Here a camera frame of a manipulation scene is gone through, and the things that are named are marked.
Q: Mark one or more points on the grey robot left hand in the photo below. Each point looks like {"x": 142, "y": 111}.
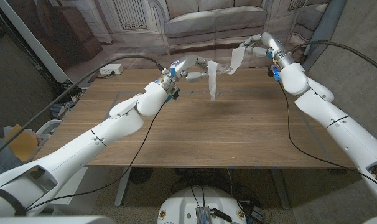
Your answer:
{"x": 185, "y": 63}

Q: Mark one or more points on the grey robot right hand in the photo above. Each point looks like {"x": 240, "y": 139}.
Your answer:
{"x": 269, "y": 40}

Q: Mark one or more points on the white gauze bandage strip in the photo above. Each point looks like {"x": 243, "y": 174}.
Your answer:
{"x": 212, "y": 81}

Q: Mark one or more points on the clear plastic wrapper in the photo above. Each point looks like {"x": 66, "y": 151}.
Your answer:
{"x": 224, "y": 69}

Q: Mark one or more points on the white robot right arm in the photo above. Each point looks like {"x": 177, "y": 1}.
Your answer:
{"x": 325, "y": 105}

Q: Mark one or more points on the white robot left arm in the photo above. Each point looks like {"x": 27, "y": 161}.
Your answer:
{"x": 120, "y": 127}

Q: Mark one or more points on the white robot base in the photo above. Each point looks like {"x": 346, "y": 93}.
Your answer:
{"x": 188, "y": 202}

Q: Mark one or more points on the printed room backdrop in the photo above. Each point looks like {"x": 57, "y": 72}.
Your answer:
{"x": 207, "y": 25}

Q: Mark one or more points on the white power strip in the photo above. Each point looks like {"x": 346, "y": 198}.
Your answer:
{"x": 109, "y": 69}

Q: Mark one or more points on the black round floor disc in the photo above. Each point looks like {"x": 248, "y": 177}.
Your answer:
{"x": 140, "y": 175}

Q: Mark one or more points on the dark bag pile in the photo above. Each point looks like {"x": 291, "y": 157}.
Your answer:
{"x": 65, "y": 91}

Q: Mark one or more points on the grey table leg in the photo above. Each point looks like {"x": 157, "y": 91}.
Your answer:
{"x": 282, "y": 193}
{"x": 123, "y": 186}

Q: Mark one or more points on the white plastic chair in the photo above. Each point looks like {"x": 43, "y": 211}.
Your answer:
{"x": 50, "y": 126}

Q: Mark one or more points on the grey finned electronics module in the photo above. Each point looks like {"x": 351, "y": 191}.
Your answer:
{"x": 203, "y": 215}

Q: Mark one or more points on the black connector bar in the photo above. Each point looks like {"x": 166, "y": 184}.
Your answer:
{"x": 222, "y": 215}

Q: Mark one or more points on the grey floor power strip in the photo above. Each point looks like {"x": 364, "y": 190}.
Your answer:
{"x": 257, "y": 214}

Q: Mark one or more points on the brown cardboard sheet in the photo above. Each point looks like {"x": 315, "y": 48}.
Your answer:
{"x": 22, "y": 146}

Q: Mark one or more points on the person in grey shirt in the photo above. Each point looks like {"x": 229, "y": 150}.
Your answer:
{"x": 2, "y": 161}

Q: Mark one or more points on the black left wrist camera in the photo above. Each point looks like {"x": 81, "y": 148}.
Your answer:
{"x": 173, "y": 93}

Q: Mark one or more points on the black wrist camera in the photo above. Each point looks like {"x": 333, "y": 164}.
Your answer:
{"x": 173, "y": 93}
{"x": 275, "y": 74}

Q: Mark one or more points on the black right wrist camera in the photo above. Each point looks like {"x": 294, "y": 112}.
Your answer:
{"x": 275, "y": 74}

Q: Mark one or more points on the white frame post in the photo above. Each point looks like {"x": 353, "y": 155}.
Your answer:
{"x": 30, "y": 40}

